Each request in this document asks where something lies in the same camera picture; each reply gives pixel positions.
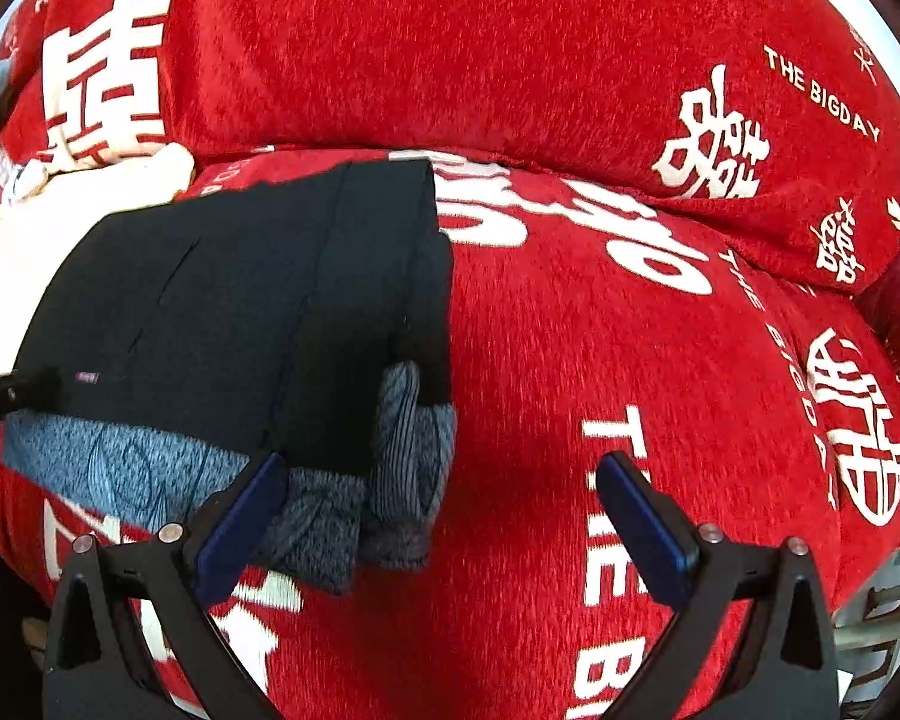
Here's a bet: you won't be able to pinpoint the white plush cloth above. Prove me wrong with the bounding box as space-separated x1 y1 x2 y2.
0 142 197 372

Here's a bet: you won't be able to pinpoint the grey furniture frame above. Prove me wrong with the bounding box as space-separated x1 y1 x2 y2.
832 540 900 707

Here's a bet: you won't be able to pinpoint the red printed sofa cover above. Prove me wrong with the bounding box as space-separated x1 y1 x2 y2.
0 146 900 720

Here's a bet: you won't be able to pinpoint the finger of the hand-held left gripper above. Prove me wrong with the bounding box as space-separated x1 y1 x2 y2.
0 365 62 436

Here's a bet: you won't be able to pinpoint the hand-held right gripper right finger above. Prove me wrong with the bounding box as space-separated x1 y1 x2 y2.
596 451 841 720

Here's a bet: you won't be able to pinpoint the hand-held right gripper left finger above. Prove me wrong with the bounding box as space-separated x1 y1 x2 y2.
43 451 290 720

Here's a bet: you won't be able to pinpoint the red printed sofa cushion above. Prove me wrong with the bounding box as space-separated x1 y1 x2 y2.
0 0 900 295

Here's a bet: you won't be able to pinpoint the black pants with grey lining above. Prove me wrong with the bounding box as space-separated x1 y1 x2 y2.
1 157 458 597

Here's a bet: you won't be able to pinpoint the pinkish patterned cloth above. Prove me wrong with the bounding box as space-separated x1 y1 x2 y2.
0 131 47 205

